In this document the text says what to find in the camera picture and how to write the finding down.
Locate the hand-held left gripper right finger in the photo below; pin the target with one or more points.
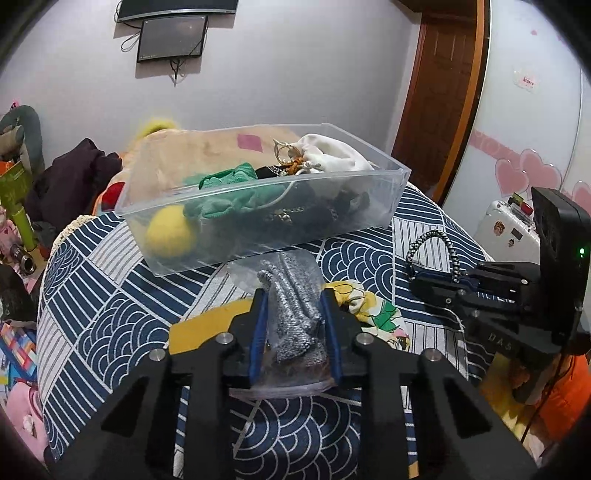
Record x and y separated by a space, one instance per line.
330 332

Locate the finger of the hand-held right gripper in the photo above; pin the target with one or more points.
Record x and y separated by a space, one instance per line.
434 295
436 276

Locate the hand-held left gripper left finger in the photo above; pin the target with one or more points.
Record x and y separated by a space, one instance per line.
258 332

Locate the grey knit cloth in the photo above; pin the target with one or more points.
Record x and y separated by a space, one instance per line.
293 304

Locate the bagged grey knit item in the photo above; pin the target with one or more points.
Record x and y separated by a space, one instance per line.
295 381

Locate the clear plastic storage box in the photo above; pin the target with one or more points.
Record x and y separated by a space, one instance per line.
258 240

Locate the orange sleeved right forearm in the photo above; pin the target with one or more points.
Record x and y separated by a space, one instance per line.
570 392

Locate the person's right hand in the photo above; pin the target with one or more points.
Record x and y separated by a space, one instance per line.
505 378

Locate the floral print cloth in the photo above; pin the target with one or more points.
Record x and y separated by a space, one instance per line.
369 309

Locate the yellow cloth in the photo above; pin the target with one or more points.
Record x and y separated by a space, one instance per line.
203 323

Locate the white suitcase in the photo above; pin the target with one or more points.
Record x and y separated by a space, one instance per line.
505 228

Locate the pink heart stickers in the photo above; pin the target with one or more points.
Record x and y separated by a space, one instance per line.
526 170

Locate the black cloth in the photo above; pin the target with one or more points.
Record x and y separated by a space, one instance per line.
318 201

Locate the yellow felt ball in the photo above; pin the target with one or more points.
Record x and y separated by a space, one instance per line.
168 231

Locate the green knit cloth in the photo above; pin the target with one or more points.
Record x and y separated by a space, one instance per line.
221 196

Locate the blue patterned blanket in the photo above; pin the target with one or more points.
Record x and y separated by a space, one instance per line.
115 300

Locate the white wardrobe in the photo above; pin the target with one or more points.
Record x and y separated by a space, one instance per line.
531 92

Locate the keyring with keys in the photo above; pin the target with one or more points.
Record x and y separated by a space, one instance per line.
288 159

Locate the brown wooden door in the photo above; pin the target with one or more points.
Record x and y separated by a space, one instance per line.
445 97

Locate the beige plush pillow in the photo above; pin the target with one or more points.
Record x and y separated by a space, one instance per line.
194 145

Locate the dark clothes pile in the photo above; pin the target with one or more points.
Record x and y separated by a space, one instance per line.
74 180

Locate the colourful box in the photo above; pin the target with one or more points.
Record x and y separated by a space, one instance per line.
16 350

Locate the pink plush toy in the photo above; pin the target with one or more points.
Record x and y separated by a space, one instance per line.
23 413

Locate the grey green plush toy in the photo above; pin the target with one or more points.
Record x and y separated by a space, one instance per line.
21 136

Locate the small black wall monitor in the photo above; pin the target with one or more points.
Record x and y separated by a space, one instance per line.
171 39

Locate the wall television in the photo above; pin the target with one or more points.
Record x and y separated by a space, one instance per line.
178 8

